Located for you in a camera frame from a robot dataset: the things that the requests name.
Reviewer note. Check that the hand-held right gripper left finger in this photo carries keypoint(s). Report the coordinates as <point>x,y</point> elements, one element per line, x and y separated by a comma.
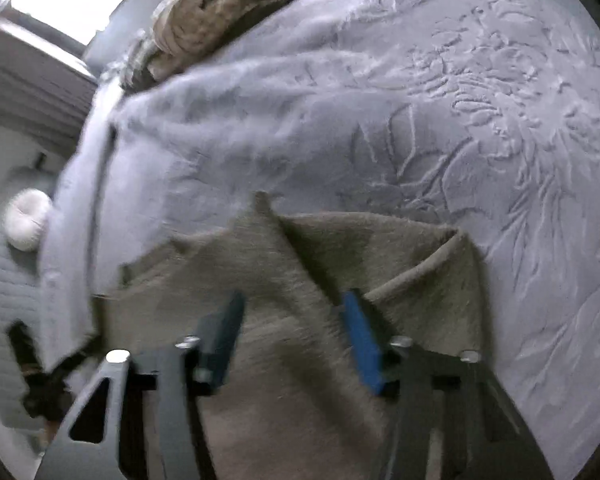
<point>225,340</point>

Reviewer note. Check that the beige striped crumpled garment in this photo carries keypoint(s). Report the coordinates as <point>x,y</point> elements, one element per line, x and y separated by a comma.
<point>215,15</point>

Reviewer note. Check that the grey pleated curtain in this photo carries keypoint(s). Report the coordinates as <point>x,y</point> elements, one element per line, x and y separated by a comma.
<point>35,85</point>

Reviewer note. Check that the dark olive crumpled garment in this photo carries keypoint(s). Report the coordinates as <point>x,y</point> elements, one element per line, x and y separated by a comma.
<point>140,67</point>

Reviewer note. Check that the grey quilted bedspread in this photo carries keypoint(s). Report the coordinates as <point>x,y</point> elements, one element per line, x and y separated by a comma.
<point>5,285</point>

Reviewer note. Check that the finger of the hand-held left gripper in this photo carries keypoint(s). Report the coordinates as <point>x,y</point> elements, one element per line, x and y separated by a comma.
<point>75,357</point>

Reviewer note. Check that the white round pleated pillow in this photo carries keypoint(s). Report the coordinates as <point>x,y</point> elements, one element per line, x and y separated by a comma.
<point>27,220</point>

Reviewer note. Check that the olive brown knit sweater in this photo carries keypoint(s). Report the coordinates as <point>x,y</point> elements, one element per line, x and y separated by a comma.
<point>290,270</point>

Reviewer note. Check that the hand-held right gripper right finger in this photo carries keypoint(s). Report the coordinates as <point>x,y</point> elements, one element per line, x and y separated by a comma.
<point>362,340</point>

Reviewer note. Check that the lavender embossed bed blanket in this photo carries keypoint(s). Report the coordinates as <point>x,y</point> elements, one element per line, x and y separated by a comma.
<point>380,110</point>

